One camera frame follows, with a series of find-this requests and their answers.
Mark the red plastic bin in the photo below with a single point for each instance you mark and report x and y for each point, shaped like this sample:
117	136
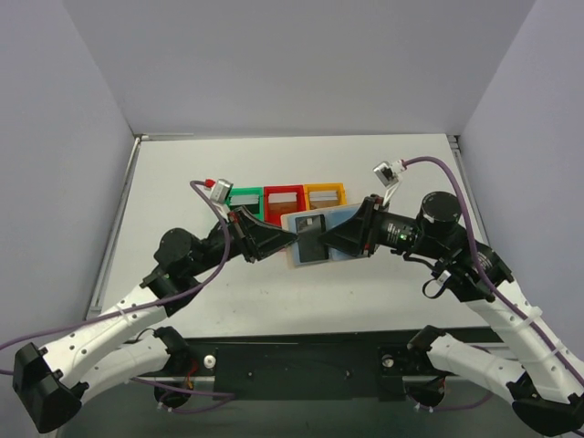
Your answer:
274	211

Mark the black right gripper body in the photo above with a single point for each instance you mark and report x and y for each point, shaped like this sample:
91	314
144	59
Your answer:
369	226

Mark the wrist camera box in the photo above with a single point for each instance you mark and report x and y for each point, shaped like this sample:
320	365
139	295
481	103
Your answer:
389	173
221	191

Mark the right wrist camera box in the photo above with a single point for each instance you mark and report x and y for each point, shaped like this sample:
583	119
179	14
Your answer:
389	173

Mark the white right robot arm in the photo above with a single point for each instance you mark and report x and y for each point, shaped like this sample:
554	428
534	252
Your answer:
544	381

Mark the beige leather card holder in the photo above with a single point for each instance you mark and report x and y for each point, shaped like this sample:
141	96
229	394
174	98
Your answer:
319	237

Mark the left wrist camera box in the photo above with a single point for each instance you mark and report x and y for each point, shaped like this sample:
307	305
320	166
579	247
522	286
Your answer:
221	191

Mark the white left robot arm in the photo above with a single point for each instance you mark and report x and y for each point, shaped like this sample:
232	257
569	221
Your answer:
53	381

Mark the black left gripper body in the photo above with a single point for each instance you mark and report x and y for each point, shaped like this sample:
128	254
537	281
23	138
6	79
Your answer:
240	234

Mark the yellow plastic bin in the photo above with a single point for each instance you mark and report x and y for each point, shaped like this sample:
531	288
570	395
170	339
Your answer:
331	186

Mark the black credit card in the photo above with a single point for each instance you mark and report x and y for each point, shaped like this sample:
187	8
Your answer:
309	229

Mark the green plastic bin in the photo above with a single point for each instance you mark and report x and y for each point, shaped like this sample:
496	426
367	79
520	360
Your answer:
257	210

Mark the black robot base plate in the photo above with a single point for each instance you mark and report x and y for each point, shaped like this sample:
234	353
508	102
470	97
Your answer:
307	367

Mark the cards in green bin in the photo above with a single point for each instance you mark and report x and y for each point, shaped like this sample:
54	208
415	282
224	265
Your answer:
245	199

